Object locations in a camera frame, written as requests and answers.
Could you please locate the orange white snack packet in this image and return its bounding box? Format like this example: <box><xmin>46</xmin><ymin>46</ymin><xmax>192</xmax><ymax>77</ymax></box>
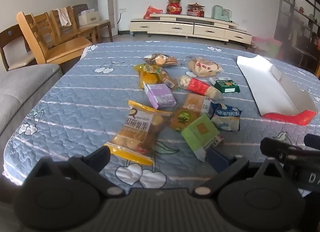
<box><xmin>184</xmin><ymin>93</ymin><xmax>213</xmax><ymax>119</ymax></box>

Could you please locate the brown green cake packet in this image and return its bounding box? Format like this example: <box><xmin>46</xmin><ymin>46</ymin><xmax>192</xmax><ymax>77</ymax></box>
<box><xmin>169</xmin><ymin>107</ymin><xmax>202</xmax><ymax>133</ymax></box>

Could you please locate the white tower air conditioner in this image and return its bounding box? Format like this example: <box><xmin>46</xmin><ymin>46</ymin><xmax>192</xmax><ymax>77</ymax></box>
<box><xmin>96</xmin><ymin>0</ymin><xmax>121</xmax><ymax>37</ymax></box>

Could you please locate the red plastic bag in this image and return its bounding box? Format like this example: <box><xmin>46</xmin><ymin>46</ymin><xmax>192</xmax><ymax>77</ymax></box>
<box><xmin>143</xmin><ymin>5</ymin><xmax>163</xmax><ymax>19</ymax></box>

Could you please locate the purple snack box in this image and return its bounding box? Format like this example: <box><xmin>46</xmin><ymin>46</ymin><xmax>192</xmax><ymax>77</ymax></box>
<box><xmin>143</xmin><ymin>83</ymin><xmax>177</xmax><ymax>110</ymax></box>

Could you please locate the dark chair with cushion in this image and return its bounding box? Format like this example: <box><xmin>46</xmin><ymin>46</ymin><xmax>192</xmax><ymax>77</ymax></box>
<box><xmin>0</xmin><ymin>24</ymin><xmax>37</xmax><ymax>71</ymax></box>

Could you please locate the blue white snack packet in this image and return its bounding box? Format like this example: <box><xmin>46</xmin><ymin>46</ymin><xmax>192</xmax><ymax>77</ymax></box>
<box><xmin>210</xmin><ymin>103</ymin><xmax>242</xmax><ymax>132</ymax></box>

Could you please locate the yellow snack packet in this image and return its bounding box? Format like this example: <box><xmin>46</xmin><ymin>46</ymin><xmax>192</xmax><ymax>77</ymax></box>
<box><xmin>134</xmin><ymin>63</ymin><xmax>158</xmax><ymax>90</ymax></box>

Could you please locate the red label cracker packet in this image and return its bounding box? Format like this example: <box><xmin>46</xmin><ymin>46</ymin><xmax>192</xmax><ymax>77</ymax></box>
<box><xmin>178</xmin><ymin>75</ymin><xmax>223</xmax><ymax>101</ymax></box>

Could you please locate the white red cardboard box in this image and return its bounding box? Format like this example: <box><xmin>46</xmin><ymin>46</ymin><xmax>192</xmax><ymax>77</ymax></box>
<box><xmin>236</xmin><ymin>55</ymin><xmax>318</xmax><ymax>126</ymax></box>

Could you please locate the white paper box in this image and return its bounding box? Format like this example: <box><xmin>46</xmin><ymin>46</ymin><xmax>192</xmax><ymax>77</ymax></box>
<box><xmin>78</xmin><ymin>9</ymin><xmax>100</xmax><ymax>27</ymax></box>

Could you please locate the light green snack packet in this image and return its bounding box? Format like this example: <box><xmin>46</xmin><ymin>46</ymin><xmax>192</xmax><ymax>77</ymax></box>
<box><xmin>181</xmin><ymin>113</ymin><xmax>225</xmax><ymax>162</ymax></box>

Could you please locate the green bucket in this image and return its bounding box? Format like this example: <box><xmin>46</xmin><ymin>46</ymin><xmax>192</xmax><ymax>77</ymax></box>
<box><xmin>266</xmin><ymin>40</ymin><xmax>283</xmax><ymax>58</ymax></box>

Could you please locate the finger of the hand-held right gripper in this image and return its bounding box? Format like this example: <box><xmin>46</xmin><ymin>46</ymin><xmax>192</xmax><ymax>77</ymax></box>
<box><xmin>303</xmin><ymin>133</ymin><xmax>320</xmax><ymax>151</ymax></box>
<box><xmin>260</xmin><ymin>137</ymin><xmax>298</xmax><ymax>164</ymax></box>

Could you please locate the grey sofa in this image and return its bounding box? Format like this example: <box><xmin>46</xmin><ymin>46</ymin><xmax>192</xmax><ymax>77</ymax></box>
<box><xmin>0</xmin><ymin>63</ymin><xmax>63</xmax><ymax>136</ymax></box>

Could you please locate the light wooden chair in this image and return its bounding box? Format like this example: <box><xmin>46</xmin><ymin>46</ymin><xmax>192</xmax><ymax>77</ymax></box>
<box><xmin>32</xmin><ymin>12</ymin><xmax>57</xmax><ymax>48</ymax></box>
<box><xmin>16</xmin><ymin>11</ymin><xmax>93</xmax><ymax>65</ymax></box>
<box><xmin>49</xmin><ymin>7</ymin><xmax>97</xmax><ymax>46</ymax></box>

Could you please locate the white towel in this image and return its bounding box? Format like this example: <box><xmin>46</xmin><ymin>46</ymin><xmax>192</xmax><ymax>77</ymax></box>
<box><xmin>56</xmin><ymin>7</ymin><xmax>73</xmax><ymax>27</ymax></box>

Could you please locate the red pagoda box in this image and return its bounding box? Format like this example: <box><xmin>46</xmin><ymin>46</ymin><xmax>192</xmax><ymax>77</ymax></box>
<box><xmin>187</xmin><ymin>2</ymin><xmax>206</xmax><ymax>18</ymax></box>

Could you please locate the mint green appliance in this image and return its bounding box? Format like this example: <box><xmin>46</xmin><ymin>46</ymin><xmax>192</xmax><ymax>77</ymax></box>
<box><xmin>212</xmin><ymin>5</ymin><xmax>233</xmax><ymax>20</ymax></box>

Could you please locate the green white biscuit packet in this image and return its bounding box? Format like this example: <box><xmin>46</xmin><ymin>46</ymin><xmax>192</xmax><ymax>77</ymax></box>
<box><xmin>209</xmin><ymin>77</ymin><xmax>240</xmax><ymax>94</ymax></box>

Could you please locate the clear round biscuit packet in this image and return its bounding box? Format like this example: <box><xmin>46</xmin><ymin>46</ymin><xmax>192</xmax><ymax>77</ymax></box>
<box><xmin>143</xmin><ymin>53</ymin><xmax>178</xmax><ymax>68</ymax></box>

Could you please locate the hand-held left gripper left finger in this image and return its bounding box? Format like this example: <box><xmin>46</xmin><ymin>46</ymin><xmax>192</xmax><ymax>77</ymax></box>
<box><xmin>25</xmin><ymin>145</ymin><xmax>125</xmax><ymax>198</ymax></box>

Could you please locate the pink basin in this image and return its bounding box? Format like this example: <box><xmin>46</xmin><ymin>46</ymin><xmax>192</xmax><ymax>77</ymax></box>
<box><xmin>252</xmin><ymin>36</ymin><xmax>268</xmax><ymax>48</ymax></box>

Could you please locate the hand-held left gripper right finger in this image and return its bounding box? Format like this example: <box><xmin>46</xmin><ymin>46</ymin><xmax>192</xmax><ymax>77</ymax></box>
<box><xmin>192</xmin><ymin>147</ymin><xmax>291</xmax><ymax>198</ymax></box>

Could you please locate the yellow egg cookie bag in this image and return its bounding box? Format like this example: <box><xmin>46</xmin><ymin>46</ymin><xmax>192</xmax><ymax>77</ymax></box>
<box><xmin>104</xmin><ymin>100</ymin><xmax>173</xmax><ymax>166</ymax></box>

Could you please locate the clear brown cracker packet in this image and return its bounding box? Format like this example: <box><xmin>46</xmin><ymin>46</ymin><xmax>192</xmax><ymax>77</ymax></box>
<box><xmin>154</xmin><ymin>66</ymin><xmax>178</xmax><ymax>90</ymax></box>

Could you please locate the red round pot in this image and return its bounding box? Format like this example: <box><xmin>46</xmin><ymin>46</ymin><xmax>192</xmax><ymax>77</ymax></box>
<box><xmin>167</xmin><ymin>0</ymin><xmax>183</xmax><ymax>15</ymax></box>

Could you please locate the dark wooden shelf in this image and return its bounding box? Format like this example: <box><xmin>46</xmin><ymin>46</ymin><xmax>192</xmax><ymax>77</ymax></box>
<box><xmin>273</xmin><ymin>0</ymin><xmax>320</xmax><ymax>74</ymax></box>

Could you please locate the dark brown wooden chair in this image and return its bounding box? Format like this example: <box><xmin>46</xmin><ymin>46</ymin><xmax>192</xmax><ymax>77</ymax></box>
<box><xmin>72</xmin><ymin>4</ymin><xmax>113</xmax><ymax>44</ymax></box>

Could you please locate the beige bread packet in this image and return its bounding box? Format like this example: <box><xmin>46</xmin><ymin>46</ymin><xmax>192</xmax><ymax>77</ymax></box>
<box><xmin>185</xmin><ymin>57</ymin><xmax>225</xmax><ymax>78</ymax></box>

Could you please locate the cream tv cabinet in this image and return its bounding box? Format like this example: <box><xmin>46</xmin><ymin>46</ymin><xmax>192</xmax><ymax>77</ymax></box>
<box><xmin>129</xmin><ymin>13</ymin><xmax>253</xmax><ymax>46</ymax></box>

